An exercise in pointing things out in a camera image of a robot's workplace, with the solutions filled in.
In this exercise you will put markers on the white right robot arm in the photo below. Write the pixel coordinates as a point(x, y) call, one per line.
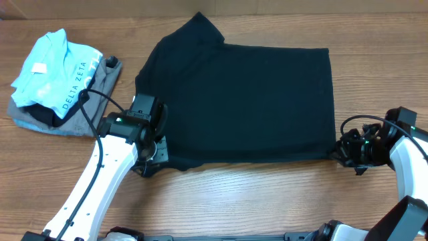
point(397, 142)

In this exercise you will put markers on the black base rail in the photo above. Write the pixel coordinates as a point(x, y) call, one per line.
point(119, 234)

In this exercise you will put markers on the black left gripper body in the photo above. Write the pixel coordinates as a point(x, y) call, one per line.
point(158, 152)

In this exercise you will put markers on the folded black shirt in stack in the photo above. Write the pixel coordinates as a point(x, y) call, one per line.
point(58, 114)

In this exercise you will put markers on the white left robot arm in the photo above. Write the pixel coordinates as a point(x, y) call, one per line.
point(129, 140)

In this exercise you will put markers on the black t-shirt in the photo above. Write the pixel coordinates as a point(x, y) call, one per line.
point(239, 104)

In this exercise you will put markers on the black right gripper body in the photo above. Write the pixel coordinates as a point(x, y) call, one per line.
point(362, 154)

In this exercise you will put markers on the folded light blue shirt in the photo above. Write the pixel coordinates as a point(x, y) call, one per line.
point(54, 72)

